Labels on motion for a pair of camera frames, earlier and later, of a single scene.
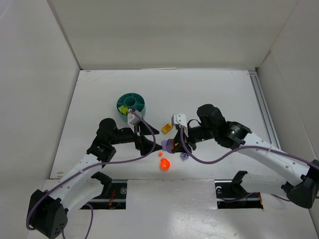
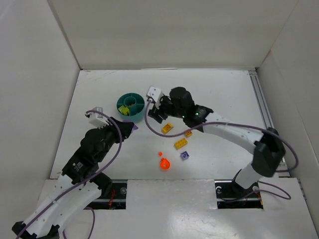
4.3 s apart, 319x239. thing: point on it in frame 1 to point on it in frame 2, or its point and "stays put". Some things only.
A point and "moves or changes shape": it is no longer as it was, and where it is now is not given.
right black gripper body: x=184 y=140 to x=159 y=111
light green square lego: x=123 y=109 stays put
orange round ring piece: x=164 y=164 stays put
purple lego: x=166 y=145 moves or changes shape
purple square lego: x=184 y=156 stays put
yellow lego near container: x=166 y=128 stays put
